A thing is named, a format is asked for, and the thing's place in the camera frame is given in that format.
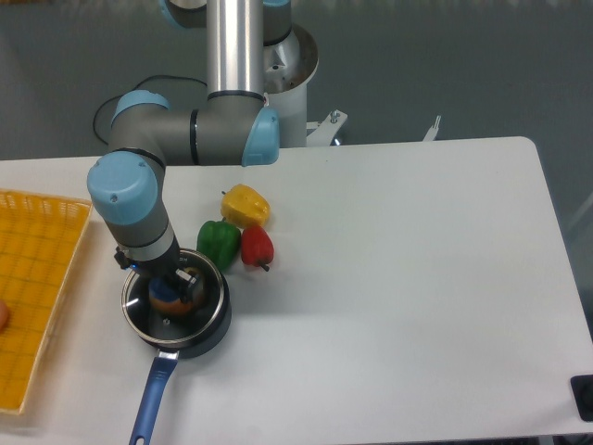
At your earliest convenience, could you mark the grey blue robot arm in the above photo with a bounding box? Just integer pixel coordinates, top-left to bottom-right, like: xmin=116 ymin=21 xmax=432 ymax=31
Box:
xmin=87 ymin=1 xmax=292 ymax=302

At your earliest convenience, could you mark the black device at table edge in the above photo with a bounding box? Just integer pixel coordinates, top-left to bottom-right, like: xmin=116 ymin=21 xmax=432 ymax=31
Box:
xmin=570 ymin=375 xmax=593 ymax=422

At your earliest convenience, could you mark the glass pot lid blue knob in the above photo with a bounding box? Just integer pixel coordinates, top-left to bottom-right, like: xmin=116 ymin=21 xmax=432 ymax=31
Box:
xmin=121 ymin=249 xmax=232 ymax=356

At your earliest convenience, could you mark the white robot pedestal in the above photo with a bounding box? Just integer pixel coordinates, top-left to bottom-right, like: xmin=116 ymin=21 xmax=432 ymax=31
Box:
xmin=263 ymin=24 xmax=347 ymax=148

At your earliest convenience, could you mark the dark pot blue handle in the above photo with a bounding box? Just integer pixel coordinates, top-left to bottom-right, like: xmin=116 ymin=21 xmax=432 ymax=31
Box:
xmin=121 ymin=273 xmax=232 ymax=444

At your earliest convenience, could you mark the black cable on floor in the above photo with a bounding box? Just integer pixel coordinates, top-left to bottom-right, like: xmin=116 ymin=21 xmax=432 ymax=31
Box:
xmin=92 ymin=74 xmax=209 ymax=149

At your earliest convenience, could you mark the yellow plastic basket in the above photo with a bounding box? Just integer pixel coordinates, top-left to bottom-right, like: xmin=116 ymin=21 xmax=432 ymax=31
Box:
xmin=1 ymin=189 xmax=93 ymax=415

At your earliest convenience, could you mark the red bell pepper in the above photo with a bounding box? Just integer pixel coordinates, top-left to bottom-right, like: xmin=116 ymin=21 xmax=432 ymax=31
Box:
xmin=241 ymin=225 xmax=274 ymax=272

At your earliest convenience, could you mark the yellow bell pepper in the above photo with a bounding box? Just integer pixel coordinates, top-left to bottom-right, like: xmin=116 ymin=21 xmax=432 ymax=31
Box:
xmin=221 ymin=184 xmax=271 ymax=228

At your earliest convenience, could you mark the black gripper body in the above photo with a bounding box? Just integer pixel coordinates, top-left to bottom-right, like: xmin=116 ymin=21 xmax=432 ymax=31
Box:
xmin=120 ymin=243 xmax=181 ymax=279

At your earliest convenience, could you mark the knotted bread roll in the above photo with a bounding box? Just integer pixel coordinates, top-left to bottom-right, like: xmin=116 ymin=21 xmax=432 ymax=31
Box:
xmin=148 ymin=267 xmax=206 ymax=318

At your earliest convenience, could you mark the green bell pepper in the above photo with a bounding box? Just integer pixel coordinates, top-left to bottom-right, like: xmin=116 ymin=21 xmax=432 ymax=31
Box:
xmin=196 ymin=221 xmax=242 ymax=273

